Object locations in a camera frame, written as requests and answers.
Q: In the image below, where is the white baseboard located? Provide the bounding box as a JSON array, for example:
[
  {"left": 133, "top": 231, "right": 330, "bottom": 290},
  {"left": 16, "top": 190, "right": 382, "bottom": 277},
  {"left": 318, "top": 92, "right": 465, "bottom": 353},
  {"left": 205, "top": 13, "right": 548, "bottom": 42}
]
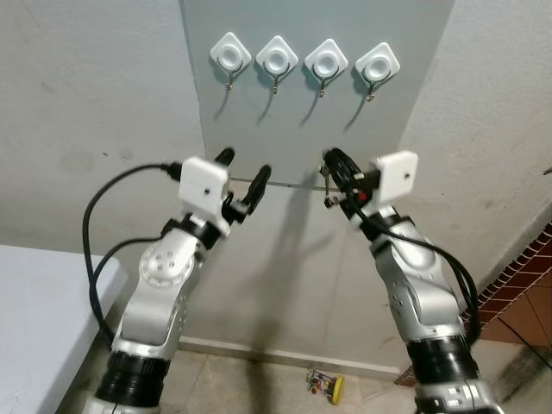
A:
[{"left": 177, "top": 336, "right": 402, "bottom": 376}]

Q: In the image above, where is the red brick skirting strip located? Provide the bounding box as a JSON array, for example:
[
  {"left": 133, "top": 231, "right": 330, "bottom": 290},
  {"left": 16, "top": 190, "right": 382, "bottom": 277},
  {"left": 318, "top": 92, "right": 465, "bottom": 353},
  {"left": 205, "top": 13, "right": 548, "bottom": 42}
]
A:
[{"left": 395, "top": 226, "right": 552, "bottom": 385}]

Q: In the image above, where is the white table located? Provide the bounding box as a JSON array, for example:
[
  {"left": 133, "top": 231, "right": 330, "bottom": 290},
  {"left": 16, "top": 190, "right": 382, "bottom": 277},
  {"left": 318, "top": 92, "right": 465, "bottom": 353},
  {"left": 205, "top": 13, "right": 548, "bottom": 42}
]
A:
[{"left": 0, "top": 244, "right": 129, "bottom": 414}]

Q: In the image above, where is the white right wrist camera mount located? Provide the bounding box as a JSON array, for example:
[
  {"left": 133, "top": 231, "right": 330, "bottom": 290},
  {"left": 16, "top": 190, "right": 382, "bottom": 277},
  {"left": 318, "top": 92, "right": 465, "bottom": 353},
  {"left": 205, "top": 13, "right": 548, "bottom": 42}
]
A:
[{"left": 376, "top": 151, "right": 419, "bottom": 205}]

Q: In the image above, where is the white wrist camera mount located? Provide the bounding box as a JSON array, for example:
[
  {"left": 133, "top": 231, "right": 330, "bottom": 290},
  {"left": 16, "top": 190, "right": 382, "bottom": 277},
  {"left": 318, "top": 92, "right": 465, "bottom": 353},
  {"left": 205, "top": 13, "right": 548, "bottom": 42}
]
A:
[
  {"left": 376, "top": 151, "right": 419, "bottom": 205},
  {"left": 179, "top": 157, "right": 230, "bottom": 235}
]

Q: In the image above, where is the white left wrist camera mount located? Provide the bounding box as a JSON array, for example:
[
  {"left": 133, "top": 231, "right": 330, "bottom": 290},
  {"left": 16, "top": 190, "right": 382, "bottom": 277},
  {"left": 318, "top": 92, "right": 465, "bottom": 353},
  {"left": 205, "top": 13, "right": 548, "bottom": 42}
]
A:
[{"left": 179, "top": 157, "right": 230, "bottom": 235}]

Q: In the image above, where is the grey wall panel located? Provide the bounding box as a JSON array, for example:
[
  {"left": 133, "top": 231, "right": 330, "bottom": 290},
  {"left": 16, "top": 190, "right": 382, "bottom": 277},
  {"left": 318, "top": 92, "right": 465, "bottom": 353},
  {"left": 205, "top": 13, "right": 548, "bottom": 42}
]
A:
[{"left": 179, "top": 0, "right": 455, "bottom": 189}]

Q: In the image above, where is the white adhesive wall hook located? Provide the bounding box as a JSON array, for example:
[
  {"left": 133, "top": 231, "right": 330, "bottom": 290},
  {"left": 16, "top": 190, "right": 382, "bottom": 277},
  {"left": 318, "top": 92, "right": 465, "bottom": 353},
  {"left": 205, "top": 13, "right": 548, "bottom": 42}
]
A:
[
  {"left": 210, "top": 32, "right": 253, "bottom": 90},
  {"left": 354, "top": 42, "right": 402, "bottom": 103},
  {"left": 304, "top": 38, "right": 349, "bottom": 97},
  {"left": 255, "top": 35, "right": 299, "bottom": 94}
]

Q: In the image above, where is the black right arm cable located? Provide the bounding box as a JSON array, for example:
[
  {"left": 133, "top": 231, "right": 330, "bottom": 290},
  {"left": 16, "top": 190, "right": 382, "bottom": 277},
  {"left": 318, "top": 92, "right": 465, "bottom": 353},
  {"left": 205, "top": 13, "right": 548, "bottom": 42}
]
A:
[{"left": 349, "top": 203, "right": 482, "bottom": 346}]

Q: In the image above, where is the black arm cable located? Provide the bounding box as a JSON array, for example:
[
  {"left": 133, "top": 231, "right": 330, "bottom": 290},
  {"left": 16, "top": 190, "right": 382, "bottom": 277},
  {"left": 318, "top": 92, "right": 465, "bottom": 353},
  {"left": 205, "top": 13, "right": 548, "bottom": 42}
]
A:
[
  {"left": 349, "top": 203, "right": 482, "bottom": 346},
  {"left": 82, "top": 162, "right": 182, "bottom": 350}
]

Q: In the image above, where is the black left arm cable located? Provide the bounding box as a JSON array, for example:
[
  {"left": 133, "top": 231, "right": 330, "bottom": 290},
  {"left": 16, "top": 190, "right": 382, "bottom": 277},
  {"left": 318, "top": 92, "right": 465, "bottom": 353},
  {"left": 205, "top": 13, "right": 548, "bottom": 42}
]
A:
[{"left": 82, "top": 162, "right": 182, "bottom": 350}]

